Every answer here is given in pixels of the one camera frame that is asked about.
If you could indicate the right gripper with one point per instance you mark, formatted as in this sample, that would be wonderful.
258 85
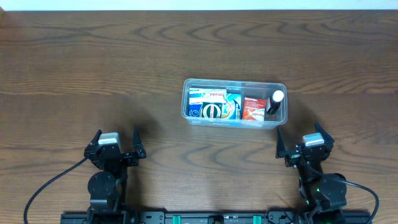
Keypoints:
281 152

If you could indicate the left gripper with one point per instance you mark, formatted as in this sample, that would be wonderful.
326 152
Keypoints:
123 156

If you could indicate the dark bottle white cap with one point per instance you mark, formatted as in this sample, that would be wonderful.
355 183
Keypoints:
273 102

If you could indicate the red medicine box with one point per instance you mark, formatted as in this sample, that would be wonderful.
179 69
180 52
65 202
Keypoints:
254 109

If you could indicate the blue Kool Fever box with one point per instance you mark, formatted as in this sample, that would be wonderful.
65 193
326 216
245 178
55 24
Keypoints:
230 110

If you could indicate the white Panadol box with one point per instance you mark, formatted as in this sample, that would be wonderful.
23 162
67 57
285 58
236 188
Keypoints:
208 95

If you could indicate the green Zam-Buk box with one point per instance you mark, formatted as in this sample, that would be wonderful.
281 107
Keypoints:
211 110

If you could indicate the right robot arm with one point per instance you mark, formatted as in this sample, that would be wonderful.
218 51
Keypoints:
325 194

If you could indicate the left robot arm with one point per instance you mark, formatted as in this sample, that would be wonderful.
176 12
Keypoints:
108 187

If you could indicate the clear plastic container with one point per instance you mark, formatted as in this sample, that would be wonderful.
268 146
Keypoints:
245 89

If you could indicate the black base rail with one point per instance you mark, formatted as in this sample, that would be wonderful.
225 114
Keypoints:
273 216

